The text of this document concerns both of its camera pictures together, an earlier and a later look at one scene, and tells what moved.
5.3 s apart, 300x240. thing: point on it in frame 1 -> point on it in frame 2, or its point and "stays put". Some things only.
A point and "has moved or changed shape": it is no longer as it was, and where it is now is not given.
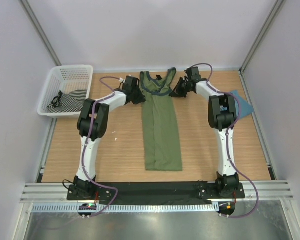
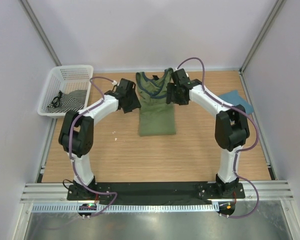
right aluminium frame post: (278, 6) stays put
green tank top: (162, 149) has moved or changed shape
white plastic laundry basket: (65, 90) stays put
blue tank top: (245, 108) stays put
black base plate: (177, 192) stays put
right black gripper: (177, 92) -> (170, 98)
